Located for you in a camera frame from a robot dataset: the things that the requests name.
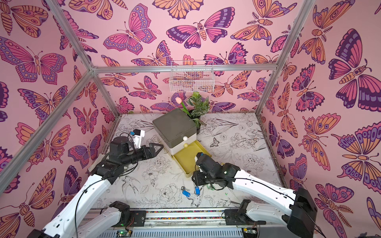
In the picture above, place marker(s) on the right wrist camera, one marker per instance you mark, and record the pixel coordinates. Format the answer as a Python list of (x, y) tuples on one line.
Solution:
[(206, 163)]

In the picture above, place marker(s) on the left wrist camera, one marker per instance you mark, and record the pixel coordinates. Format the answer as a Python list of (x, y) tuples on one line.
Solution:
[(137, 136)]

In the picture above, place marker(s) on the key with blue tag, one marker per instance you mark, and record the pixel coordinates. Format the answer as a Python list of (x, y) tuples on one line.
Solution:
[(185, 192), (197, 191)]

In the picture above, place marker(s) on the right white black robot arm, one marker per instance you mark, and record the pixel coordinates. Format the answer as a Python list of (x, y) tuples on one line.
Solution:
[(295, 209)]

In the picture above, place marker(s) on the white wire wall basket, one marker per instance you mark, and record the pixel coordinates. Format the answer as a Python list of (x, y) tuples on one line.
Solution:
[(192, 76)]

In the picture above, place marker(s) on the aluminium cage frame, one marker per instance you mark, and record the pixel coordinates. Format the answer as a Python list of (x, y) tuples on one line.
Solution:
[(22, 156)]

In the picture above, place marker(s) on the green three-drawer cabinet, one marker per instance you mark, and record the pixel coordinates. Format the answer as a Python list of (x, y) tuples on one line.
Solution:
[(176, 129)]

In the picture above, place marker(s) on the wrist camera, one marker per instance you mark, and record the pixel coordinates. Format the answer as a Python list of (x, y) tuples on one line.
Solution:
[(206, 163), (137, 136)]

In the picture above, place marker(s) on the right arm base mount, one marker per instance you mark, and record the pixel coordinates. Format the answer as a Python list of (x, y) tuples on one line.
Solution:
[(239, 216)]

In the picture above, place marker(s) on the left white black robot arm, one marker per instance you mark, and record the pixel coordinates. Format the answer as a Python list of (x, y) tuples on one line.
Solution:
[(123, 151)]

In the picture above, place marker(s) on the yellow bottom drawer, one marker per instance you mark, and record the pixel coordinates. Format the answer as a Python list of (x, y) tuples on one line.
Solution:
[(186, 158)]

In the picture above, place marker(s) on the potted green plant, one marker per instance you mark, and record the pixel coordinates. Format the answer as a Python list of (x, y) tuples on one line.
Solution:
[(201, 106)]

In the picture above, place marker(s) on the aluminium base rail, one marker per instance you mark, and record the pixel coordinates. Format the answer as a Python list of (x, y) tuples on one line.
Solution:
[(200, 216)]

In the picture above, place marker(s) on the pink tulip flower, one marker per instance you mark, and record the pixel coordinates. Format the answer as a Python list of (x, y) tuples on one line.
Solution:
[(184, 109)]

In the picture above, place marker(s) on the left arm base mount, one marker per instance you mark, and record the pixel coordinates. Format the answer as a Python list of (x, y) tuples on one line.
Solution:
[(117, 214)]

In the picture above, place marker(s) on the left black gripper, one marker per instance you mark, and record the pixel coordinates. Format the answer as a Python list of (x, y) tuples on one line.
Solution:
[(151, 151)]

